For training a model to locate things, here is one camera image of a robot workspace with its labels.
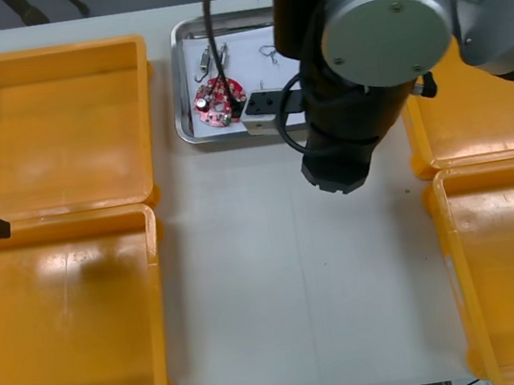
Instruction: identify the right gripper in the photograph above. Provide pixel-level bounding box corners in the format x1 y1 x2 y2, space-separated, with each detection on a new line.
297 137 386 202

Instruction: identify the blue-white twisted wire harness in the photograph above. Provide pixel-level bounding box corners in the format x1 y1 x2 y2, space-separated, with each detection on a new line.
257 42 280 69

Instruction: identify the round red circuit board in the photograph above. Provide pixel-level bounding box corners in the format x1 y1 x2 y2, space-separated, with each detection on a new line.
190 72 253 132

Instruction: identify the white sheet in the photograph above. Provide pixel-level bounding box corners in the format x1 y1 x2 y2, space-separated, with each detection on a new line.
178 22 309 142

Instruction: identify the steel tray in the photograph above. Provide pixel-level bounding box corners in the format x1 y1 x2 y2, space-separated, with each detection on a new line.
159 1 314 151

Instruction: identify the dark metal leg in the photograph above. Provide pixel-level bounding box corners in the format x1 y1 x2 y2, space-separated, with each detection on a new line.
58 0 92 20
0 0 52 31

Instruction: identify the short black cable loop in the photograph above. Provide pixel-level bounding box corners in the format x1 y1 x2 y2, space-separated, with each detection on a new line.
270 74 315 157

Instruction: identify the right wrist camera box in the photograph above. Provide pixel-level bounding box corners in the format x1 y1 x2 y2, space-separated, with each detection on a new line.
236 86 288 139

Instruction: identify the long black camera cable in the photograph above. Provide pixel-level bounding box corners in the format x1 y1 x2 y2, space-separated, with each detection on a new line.
200 0 514 112

